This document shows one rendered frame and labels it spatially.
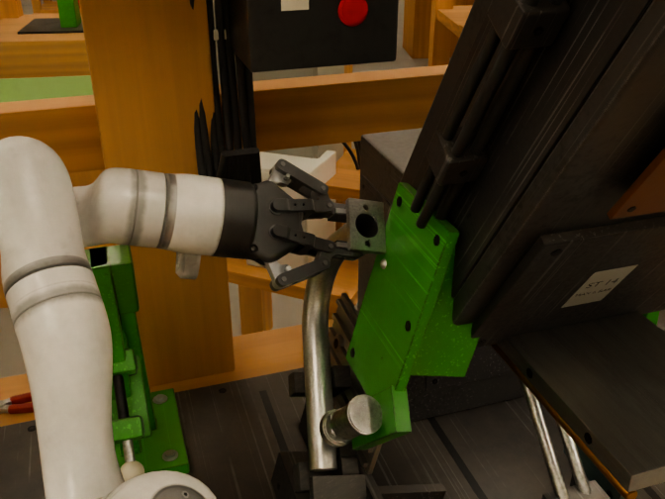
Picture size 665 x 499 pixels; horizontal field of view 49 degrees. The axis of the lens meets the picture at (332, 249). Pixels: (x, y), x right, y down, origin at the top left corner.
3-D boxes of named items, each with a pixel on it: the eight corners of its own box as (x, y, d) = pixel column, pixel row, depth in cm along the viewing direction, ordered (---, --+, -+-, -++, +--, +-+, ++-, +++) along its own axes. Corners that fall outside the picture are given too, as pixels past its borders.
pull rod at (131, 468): (146, 488, 83) (141, 449, 80) (121, 494, 82) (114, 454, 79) (142, 454, 87) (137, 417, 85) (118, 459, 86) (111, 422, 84)
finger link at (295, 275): (266, 283, 72) (313, 256, 75) (276, 299, 72) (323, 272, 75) (275, 276, 69) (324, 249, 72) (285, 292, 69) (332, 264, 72)
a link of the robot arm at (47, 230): (57, 119, 63) (106, 256, 58) (48, 180, 69) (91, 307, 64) (-33, 127, 59) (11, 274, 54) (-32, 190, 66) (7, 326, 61)
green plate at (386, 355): (455, 425, 74) (527, 240, 66) (382, 426, 71) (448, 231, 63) (410, 360, 84) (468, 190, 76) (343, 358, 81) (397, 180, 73)
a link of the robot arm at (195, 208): (197, 199, 78) (138, 192, 76) (226, 157, 68) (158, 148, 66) (194, 282, 75) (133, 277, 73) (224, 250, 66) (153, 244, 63)
